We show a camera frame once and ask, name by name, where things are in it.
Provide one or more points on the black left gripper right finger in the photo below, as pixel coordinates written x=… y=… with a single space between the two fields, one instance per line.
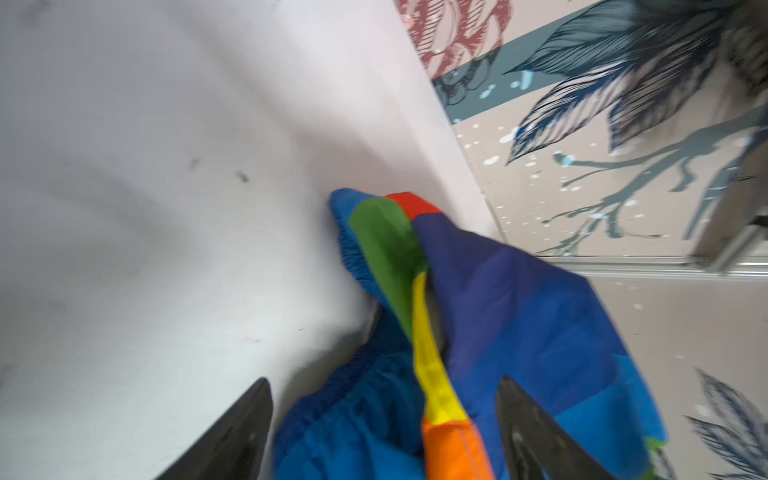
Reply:
x=535 y=445

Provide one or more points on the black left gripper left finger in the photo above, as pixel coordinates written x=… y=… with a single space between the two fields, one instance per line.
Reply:
x=233 y=447

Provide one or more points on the rainbow striped shorts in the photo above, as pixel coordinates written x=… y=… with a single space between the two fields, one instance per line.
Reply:
x=459 y=314

